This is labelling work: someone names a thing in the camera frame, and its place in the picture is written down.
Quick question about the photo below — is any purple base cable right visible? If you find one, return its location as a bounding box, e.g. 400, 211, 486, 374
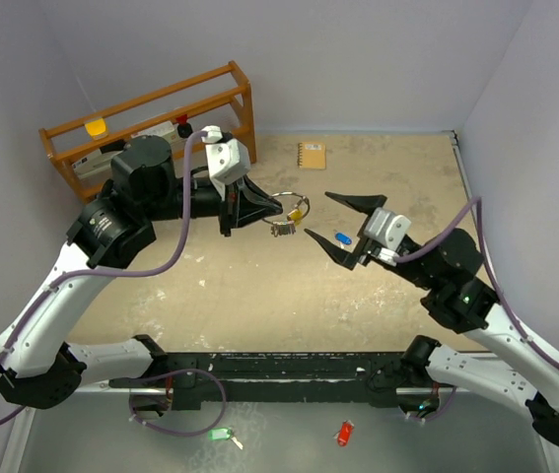
404, 383, 459, 426

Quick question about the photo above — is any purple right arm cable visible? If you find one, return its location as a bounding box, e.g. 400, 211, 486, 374
395, 196, 559, 387

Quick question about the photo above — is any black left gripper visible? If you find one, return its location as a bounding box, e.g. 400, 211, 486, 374
142, 171, 283, 237

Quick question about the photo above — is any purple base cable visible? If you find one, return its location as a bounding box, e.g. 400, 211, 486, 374
404, 383, 459, 426
127, 366, 228, 437

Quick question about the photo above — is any tan spiral notebook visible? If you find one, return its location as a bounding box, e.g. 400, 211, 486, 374
297, 142, 326, 170

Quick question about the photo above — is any blue capped key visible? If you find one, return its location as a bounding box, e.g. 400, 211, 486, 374
333, 231, 352, 249

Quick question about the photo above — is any wooden shelf rack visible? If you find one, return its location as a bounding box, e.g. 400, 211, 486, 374
38, 61, 257, 203

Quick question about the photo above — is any red black stamp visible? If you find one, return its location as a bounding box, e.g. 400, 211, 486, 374
175, 114, 193, 139

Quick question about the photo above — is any silver key bunch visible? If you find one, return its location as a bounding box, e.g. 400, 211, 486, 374
270, 221, 296, 237

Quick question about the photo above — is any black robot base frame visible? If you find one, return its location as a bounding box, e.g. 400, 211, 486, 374
110, 335, 442, 410

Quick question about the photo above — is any white black stapler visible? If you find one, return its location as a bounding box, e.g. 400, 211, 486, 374
72, 139, 126, 180

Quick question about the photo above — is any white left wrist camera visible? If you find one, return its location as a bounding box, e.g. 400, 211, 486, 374
202, 126, 251, 199

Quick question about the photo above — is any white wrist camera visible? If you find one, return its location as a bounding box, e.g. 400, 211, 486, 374
202, 126, 251, 199
362, 207, 411, 266

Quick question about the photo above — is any white cardboard box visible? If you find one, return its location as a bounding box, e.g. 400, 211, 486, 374
131, 121, 185, 149

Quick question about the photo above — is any green key tag with key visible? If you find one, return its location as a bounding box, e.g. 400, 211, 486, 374
208, 427, 244, 450

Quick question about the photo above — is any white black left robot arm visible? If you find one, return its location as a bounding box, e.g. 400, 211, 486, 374
0, 127, 282, 409

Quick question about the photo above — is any yellow lidded jar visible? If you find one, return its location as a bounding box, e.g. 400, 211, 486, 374
84, 117, 109, 141

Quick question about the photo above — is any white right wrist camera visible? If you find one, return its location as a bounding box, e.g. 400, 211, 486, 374
362, 207, 411, 266

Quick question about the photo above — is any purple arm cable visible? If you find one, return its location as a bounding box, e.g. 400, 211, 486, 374
0, 130, 209, 427
395, 196, 559, 387

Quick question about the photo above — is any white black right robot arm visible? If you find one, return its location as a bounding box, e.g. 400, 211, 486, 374
309, 192, 559, 447

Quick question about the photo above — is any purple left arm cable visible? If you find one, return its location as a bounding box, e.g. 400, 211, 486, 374
0, 130, 209, 427

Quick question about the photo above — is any red key tag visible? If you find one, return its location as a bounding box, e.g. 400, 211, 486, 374
334, 420, 355, 447

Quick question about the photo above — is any large metal keyring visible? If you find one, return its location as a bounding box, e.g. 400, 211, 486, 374
262, 191, 312, 226

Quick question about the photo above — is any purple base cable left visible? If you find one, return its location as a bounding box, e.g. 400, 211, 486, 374
127, 366, 228, 437

